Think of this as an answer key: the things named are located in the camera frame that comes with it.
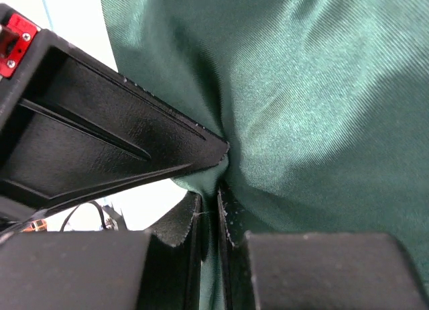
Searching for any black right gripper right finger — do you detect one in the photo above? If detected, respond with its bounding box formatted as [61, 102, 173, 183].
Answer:
[217, 187, 428, 309]

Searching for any dark green cloth napkin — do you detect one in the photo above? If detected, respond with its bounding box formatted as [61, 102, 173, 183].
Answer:
[101, 0, 428, 309]

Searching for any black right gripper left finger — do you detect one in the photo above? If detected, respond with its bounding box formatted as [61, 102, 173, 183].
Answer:
[1, 193, 202, 309]

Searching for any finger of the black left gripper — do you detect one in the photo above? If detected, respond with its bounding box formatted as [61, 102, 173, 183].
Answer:
[1, 30, 229, 219]

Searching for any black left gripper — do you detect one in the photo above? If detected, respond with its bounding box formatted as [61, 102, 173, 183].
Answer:
[1, 3, 41, 122]

